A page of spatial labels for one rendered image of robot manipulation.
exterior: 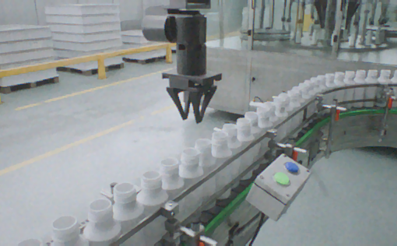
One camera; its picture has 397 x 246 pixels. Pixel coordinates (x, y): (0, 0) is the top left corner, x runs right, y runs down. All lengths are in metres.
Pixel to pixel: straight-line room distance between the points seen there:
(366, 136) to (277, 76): 2.20
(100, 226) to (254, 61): 3.46
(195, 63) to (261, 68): 3.26
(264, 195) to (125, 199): 0.29
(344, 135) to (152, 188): 1.17
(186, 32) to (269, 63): 3.23
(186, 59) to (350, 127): 1.15
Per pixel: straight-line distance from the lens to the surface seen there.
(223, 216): 0.82
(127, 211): 0.61
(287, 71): 3.76
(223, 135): 0.82
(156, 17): 0.67
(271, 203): 0.73
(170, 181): 0.68
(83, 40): 7.06
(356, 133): 1.70
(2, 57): 6.29
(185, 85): 0.63
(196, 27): 0.62
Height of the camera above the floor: 1.47
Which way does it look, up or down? 20 degrees down
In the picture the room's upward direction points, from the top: straight up
